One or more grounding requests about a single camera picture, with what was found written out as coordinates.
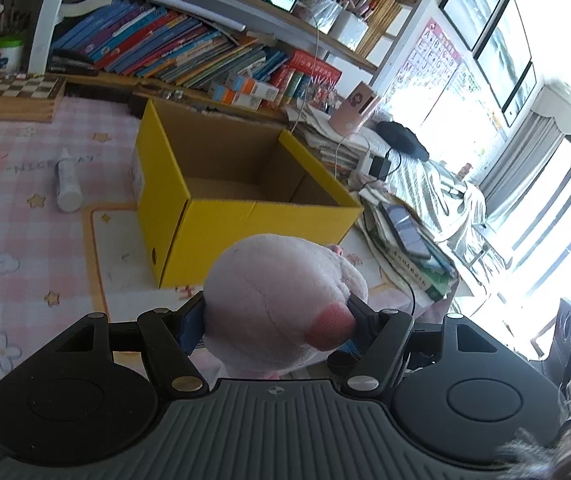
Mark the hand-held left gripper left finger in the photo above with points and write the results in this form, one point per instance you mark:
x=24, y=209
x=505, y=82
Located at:
x=193, y=326

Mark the medium black framed picture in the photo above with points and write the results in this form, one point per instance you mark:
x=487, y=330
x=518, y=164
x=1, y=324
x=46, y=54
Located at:
x=503, y=50

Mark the white framed wooden bookshelf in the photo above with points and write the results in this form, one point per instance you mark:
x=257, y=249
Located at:
x=57, y=5

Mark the grey curtain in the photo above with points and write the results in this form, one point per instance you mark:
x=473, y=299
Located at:
x=535, y=160

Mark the desktop with pink checked cloth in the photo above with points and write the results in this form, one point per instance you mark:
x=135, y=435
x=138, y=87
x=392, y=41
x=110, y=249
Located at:
x=20, y=250

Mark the yellow cardboard box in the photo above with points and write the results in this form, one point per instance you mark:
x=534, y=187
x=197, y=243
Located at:
x=245, y=195

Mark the white jar with green lid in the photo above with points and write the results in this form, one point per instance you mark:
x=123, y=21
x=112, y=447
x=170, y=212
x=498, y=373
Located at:
x=9, y=54

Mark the striped grey cloth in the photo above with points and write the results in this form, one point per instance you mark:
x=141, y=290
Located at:
x=435, y=195

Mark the wooden chessboard box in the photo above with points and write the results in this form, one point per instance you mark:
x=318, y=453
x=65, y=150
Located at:
x=7, y=92

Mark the white power adapter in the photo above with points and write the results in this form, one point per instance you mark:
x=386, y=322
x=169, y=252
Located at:
x=368, y=165

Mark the alphabet wall poster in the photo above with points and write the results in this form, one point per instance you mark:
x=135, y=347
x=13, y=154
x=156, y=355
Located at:
x=435, y=70

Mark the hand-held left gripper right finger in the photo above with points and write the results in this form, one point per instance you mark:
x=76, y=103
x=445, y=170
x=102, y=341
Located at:
x=365, y=316

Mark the pink white plush toy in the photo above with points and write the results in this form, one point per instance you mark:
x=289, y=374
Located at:
x=280, y=305

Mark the black smartphone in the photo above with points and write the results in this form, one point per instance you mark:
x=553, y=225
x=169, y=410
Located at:
x=408, y=232

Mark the orange and white cartons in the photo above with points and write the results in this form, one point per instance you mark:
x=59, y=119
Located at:
x=243, y=91

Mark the row of colourful books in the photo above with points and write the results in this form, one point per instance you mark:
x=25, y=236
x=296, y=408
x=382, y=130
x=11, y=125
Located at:
x=175, y=50

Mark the stack of books and papers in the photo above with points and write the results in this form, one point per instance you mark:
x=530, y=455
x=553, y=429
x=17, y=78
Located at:
x=415, y=275

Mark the white plastic bottle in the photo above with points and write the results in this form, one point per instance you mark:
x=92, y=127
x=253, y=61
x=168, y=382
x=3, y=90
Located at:
x=67, y=185

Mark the black cap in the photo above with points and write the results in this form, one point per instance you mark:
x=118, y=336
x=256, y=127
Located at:
x=400, y=139

